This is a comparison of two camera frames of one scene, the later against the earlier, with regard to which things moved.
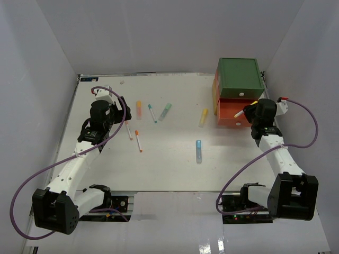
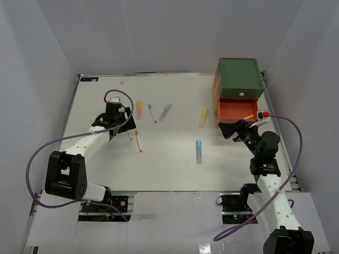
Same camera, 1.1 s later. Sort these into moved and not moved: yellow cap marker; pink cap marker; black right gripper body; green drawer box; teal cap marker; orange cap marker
Moved: black right gripper body; yellow cap marker
Not moved: orange cap marker; green drawer box; teal cap marker; pink cap marker
